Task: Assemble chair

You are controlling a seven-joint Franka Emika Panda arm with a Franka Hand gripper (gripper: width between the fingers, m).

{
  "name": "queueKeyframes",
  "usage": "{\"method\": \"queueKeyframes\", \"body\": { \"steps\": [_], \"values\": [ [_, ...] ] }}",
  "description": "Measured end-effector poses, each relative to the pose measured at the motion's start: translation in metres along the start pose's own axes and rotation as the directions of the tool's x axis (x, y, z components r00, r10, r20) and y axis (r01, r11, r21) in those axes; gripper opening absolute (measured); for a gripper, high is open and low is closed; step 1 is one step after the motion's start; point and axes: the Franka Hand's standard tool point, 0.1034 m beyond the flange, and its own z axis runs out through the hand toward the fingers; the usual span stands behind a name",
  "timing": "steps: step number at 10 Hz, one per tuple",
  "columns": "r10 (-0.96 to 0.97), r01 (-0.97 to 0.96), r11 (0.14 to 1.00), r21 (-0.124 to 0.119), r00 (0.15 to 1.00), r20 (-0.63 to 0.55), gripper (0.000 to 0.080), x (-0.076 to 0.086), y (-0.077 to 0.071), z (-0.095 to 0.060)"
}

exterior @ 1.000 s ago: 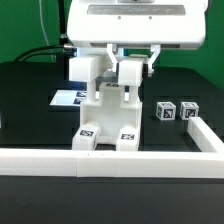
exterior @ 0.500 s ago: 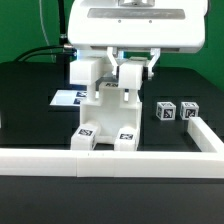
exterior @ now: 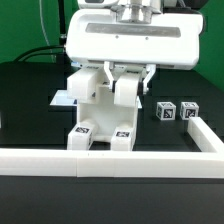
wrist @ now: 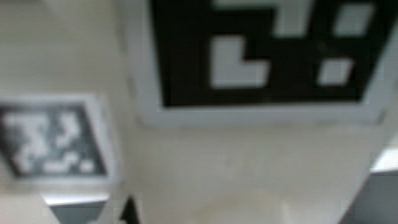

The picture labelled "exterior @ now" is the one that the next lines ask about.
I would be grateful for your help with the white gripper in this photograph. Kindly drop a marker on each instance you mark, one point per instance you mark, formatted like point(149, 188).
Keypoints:
point(170, 40)

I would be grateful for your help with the white chair seat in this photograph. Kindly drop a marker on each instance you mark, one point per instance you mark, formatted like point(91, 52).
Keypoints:
point(107, 119)

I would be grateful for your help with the white tagged cube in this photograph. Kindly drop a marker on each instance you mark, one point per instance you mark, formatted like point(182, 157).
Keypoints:
point(189, 109)
point(165, 111)

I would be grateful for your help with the white chair back frame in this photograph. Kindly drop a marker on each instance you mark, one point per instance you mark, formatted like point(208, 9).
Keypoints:
point(84, 86)

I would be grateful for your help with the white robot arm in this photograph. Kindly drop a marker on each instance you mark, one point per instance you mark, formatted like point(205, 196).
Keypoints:
point(137, 11)

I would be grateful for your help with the white U-shaped obstacle fence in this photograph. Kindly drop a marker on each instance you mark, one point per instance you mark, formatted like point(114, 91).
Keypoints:
point(207, 162)

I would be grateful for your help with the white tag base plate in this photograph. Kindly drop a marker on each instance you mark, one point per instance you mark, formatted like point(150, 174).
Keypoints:
point(101, 99)

